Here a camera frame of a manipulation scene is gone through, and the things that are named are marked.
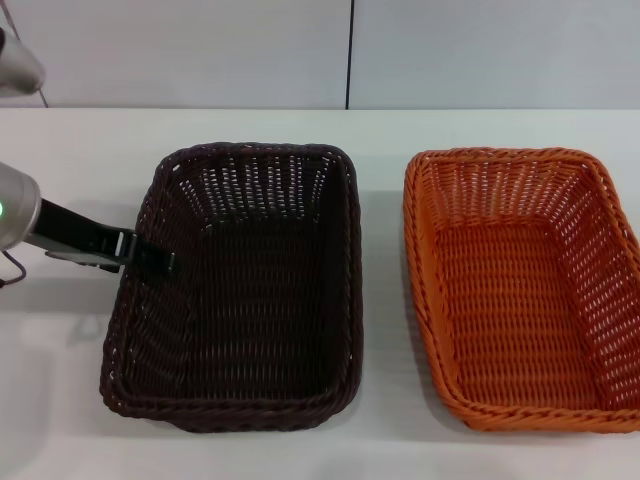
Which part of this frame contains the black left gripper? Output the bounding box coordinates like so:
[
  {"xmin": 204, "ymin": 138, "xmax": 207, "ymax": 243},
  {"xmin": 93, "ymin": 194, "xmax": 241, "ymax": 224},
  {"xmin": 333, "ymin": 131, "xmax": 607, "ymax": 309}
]
[{"xmin": 27, "ymin": 197, "xmax": 177, "ymax": 277}]

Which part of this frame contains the dark brown wicker basket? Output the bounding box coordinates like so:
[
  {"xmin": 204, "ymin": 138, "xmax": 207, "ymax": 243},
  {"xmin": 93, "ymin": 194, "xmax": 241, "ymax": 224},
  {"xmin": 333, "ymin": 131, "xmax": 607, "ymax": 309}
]
[{"xmin": 99, "ymin": 141, "xmax": 365, "ymax": 434}]

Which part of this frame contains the orange wicker basket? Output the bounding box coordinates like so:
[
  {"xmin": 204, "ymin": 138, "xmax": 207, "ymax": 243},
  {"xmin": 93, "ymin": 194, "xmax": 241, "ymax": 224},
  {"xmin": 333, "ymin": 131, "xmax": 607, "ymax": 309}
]
[{"xmin": 402, "ymin": 145, "xmax": 640, "ymax": 432}]

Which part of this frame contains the grey cable with metal plug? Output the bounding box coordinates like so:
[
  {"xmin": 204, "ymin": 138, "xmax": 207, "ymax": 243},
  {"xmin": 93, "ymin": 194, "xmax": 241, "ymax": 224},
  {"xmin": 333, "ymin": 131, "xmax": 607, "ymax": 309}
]
[{"xmin": 0, "ymin": 249, "xmax": 27, "ymax": 290}]

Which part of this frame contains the dark vertical wall strip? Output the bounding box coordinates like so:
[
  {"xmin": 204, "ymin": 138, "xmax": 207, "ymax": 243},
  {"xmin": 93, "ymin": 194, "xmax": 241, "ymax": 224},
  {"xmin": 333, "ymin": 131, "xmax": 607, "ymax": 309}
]
[{"xmin": 344, "ymin": 0, "xmax": 357, "ymax": 109}]

